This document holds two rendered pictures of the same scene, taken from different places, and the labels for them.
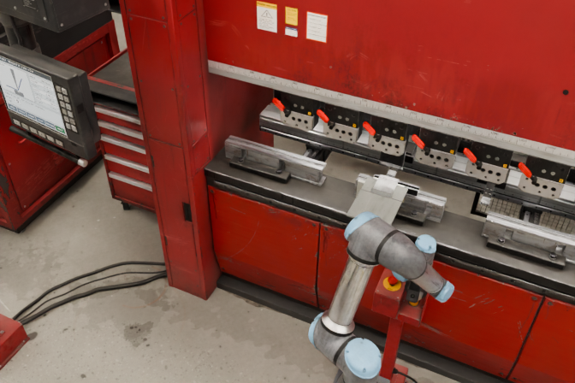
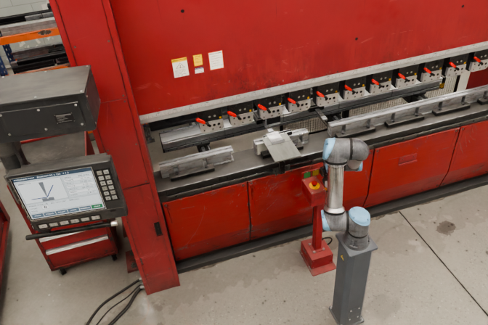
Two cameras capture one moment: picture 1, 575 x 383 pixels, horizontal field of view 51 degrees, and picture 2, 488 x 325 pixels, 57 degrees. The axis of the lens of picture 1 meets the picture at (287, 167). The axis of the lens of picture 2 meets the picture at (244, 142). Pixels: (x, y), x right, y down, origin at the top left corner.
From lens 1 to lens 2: 1.30 m
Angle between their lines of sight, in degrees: 30
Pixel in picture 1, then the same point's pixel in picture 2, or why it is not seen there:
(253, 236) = (202, 218)
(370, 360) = (365, 213)
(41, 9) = (78, 118)
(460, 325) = not seen: hidden behind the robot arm
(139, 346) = not seen: outside the picture
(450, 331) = not seen: hidden behind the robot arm
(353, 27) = (240, 51)
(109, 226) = (63, 292)
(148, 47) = (112, 122)
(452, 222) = (313, 139)
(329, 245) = (255, 192)
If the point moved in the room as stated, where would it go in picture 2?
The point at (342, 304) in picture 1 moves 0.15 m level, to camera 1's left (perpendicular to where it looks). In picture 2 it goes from (338, 195) to (319, 210)
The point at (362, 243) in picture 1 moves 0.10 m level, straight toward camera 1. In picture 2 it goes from (339, 154) to (353, 164)
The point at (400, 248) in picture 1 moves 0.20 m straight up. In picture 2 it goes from (360, 144) to (364, 112)
